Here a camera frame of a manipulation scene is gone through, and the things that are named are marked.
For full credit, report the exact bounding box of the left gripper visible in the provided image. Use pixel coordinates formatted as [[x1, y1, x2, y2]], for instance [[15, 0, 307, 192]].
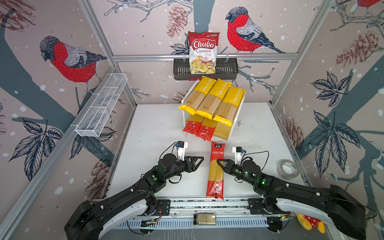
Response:
[[164, 155, 204, 181]]

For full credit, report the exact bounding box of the red spaghetti box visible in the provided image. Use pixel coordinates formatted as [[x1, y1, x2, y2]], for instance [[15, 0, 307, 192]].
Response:
[[183, 115, 204, 136], [206, 142, 225, 200], [196, 118, 217, 142]]

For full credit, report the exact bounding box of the yellow spaghetti bag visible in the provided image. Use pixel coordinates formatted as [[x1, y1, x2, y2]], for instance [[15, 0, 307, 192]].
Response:
[[213, 87, 246, 127], [178, 76, 217, 116], [195, 79, 232, 120]]

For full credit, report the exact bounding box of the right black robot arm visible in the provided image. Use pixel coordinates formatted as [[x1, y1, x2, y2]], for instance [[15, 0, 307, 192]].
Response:
[[217, 159, 366, 240]]

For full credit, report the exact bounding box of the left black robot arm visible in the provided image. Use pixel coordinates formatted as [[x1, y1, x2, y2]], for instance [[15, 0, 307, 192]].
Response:
[[64, 154, 204, 240]]

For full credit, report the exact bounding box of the wooden two-tier shelf rack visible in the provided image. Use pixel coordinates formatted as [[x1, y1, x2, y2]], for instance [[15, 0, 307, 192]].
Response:
[[181, 79, 246, 140]]

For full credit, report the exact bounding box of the small glass container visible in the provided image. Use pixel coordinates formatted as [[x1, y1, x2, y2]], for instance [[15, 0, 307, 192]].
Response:
[[194, 213, 217, 226]]

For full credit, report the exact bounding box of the clear tape roll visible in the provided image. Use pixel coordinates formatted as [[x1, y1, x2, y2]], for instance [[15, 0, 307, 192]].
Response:
[[277, 160, 300, 181]]

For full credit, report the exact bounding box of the yellow plush toy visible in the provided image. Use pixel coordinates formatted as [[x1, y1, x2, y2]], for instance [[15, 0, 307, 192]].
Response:
[[296, 213, 326, 234]]

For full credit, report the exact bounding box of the Chuba cassava chips bag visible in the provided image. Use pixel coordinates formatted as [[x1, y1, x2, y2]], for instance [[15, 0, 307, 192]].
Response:
[[188, 32, 220, 74]]

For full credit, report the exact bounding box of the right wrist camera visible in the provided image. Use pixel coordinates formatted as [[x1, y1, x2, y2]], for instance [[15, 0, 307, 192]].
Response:
[[233, 147, 246, 166]]

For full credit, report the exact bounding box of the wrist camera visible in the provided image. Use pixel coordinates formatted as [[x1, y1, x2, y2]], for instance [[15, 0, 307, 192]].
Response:
[[175, 141, 188, 161], [233, 147, 246, 166]]

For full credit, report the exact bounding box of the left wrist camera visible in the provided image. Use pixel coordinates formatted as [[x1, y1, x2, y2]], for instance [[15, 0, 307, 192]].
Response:
[[175, 141, 188, 161]]

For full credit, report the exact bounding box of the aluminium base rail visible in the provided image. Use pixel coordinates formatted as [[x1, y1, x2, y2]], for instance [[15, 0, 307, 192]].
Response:
[[110, 196, 294, 233]]

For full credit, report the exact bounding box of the black wire hanging basket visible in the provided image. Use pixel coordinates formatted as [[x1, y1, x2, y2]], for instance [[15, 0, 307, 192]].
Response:
[[173, 57, 239, 81]]

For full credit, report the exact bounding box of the white mesh wall basket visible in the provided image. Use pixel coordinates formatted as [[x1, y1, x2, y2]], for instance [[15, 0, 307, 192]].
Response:
[[75, 73, 128, 137]]

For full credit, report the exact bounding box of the horizontal aluminium frame bar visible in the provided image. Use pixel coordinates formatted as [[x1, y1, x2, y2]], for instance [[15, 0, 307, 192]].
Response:
[[112, 53, 300, 63]]

